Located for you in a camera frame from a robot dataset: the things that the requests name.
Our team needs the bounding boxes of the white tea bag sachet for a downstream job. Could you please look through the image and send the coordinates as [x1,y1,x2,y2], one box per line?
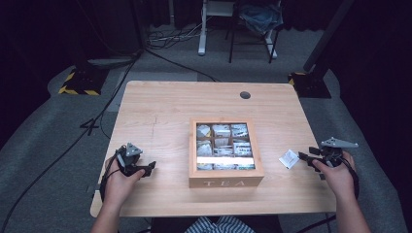
[278,149,301,170]

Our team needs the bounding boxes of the person's right hand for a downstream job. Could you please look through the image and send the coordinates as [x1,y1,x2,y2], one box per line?
[312,151,358,204]

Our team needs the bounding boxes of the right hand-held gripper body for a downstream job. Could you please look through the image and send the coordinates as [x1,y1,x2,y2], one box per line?
[320,137,360,167]

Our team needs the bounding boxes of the long black floor cable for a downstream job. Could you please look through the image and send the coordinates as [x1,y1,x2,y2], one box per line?
[0,52,141,225]

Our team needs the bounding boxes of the blue cloth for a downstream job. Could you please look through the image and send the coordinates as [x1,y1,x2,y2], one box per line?
[238,3,285,35]

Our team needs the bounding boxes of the wooden tea box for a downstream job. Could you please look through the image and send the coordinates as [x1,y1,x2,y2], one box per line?
[189,117,265,189]

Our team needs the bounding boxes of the black metal chair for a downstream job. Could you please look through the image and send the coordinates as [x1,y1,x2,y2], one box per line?
[224,0,282,64]

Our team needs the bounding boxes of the white desk leg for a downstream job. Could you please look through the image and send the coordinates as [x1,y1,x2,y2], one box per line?
[263,30,279,59]
[197,0,209,57]

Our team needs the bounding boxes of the striped-edge black stand base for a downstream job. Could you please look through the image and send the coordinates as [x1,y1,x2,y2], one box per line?
[288,71,332,99]
[57,65,110,97]

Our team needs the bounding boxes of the black slanted stand pole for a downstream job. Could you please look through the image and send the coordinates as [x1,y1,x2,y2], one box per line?
[302,0,357,74]

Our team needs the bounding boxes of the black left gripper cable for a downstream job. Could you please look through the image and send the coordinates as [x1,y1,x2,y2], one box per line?
[98,154,123,204]

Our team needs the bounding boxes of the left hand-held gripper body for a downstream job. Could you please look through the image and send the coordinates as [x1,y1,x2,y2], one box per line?
[116,142,146,178]

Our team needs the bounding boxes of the pile of tea bag packets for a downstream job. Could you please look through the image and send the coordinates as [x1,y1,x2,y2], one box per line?
[195,123,256,171]

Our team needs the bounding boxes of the person's striped shirt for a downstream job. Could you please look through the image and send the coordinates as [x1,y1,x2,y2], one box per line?
[184,216,257,233]

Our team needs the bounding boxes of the bundle of floor cables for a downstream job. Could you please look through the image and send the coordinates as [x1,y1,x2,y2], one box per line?
[146,17,208,51]

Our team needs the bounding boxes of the person's left hand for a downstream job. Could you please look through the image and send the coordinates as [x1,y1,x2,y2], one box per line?
[102,156,147,212]

